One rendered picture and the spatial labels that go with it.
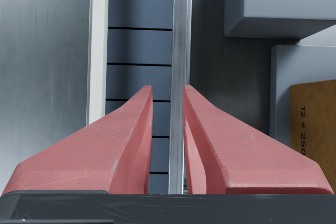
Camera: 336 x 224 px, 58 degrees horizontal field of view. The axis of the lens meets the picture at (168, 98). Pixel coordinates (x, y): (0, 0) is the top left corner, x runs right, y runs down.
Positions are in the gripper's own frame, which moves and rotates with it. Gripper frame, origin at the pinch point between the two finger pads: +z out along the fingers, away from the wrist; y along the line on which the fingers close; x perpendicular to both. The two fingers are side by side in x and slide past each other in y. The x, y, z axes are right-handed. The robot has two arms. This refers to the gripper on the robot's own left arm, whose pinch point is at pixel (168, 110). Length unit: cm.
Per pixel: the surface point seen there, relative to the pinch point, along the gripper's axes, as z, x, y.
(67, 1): 27.3, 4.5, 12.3
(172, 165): 6.7, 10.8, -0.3
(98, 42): 16.7, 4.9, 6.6
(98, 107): 13.0, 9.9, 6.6
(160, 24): 21.2, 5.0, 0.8
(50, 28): 25.3, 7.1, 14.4
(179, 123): 8.7, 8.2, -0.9
